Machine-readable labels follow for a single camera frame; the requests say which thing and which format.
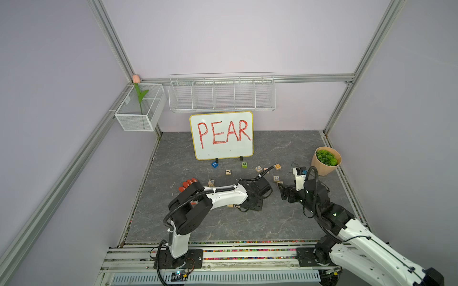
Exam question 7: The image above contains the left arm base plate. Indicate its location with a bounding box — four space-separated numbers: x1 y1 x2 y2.
154 249 203 269

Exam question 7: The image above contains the long white wire basket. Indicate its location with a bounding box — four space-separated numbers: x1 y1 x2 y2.
168 72 277 113

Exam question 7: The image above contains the aluminium frame post right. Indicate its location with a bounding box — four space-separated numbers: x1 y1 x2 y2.
323 0 406 137

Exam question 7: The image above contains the small white mesh basket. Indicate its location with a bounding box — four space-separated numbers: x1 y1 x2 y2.
114 83 167 132

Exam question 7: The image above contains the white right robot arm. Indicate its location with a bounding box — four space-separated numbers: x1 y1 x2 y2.
278 167 445 286

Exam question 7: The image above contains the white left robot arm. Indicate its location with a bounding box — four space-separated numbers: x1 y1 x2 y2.
163 175 273 259

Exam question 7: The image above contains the green artificial plant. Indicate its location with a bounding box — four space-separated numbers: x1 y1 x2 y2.
316 149 339 166

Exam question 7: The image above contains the aluminium rail front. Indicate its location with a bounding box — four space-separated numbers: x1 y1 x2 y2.
100 240 317 273

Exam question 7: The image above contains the pink artificial tulip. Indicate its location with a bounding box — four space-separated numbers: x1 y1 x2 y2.
132 75 149 114

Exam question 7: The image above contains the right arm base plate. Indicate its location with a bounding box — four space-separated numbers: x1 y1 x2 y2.
295 247 336 267

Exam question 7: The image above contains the beige plant pot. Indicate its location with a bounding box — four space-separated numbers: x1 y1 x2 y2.
311 147 342 176

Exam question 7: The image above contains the whiteboard with PEAR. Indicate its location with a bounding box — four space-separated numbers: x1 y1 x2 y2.
189 111 254 160

